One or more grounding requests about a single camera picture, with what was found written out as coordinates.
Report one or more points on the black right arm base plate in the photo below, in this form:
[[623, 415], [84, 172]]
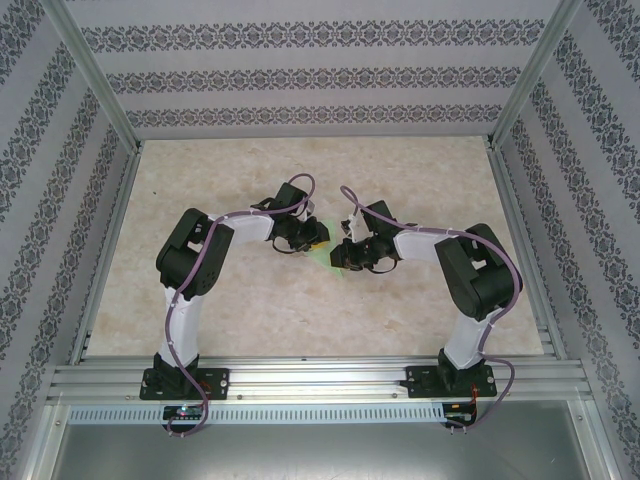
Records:
[[420, 385]]

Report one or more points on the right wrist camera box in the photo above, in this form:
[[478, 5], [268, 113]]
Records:
[[352, 227]]

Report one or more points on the aluminium frame side rail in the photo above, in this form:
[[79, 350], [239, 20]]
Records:
[[522, 250], [111, 250]]

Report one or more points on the small black controller board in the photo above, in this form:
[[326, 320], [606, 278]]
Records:
[[185, 412], [460, 410]]

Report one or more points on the aluminium mounting rail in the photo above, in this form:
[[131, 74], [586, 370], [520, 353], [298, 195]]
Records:
[[310, 380]]

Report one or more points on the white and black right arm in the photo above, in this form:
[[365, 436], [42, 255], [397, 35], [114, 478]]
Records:
[[462, 345]]

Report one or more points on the aluminium frame post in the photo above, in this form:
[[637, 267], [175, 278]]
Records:
[[597, 440], [97, 80], [534, 80], [42, 445]]

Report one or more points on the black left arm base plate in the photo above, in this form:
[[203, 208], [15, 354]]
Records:
[[215, 382]]

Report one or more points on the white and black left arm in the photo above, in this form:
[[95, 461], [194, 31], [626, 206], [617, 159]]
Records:
[[187, 325]]

